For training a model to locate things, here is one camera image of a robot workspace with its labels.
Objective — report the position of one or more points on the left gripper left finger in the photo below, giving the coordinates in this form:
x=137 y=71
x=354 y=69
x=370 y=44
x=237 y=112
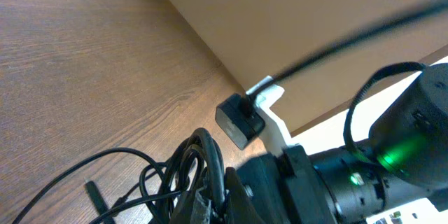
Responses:
x=193 y=207

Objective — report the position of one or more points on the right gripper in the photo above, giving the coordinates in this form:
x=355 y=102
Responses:
x=286 y=189

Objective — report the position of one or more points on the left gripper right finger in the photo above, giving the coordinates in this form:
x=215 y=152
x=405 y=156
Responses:
x=239 y=208

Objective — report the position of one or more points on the black USB cable thin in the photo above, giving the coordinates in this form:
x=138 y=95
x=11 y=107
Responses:
x=47 y=185

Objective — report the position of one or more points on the black USB cable thick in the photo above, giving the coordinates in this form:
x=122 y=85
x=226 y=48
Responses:
x=216 y=180

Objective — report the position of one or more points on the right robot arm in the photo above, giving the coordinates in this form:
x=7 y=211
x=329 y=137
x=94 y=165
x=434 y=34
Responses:
x=403 y=159

